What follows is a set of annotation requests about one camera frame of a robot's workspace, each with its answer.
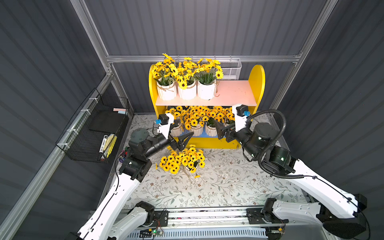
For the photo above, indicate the pink sticky note pad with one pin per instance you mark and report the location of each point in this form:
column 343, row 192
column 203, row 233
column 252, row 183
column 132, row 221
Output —
column 120, row 111

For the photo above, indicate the black wire wall basket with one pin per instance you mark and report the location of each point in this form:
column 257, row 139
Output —
column 82, row 139

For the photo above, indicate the sunflower pot shelf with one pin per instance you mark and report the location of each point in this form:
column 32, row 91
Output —
column 165, row 73
column 192, row 159

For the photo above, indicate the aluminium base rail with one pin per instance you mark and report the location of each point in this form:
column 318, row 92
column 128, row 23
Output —
column 232, row 217

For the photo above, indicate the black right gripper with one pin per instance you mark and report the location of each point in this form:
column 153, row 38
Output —
column 227, row 134

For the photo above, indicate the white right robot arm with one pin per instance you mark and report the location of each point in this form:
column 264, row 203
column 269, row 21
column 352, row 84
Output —
column 338, row 212

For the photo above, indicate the sunflower pot lower left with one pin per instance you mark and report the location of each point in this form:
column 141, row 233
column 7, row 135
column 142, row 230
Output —
column 177, row 130

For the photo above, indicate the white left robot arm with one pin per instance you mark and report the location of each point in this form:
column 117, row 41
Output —
column 103, row 224

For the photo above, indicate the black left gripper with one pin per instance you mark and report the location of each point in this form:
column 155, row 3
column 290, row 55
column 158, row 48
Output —
column 174, row 139

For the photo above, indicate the yellow book in basket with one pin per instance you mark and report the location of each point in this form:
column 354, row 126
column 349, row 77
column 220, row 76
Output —
column 107, row 145

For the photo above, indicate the white wire basket behind shelf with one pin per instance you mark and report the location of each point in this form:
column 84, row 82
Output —
column 231, row 68

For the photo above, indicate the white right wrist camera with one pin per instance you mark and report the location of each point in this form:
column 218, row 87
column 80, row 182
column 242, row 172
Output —
column 241, row 113

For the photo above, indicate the sunflower pot lower right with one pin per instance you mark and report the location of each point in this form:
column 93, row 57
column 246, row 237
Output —
column 229, row 116

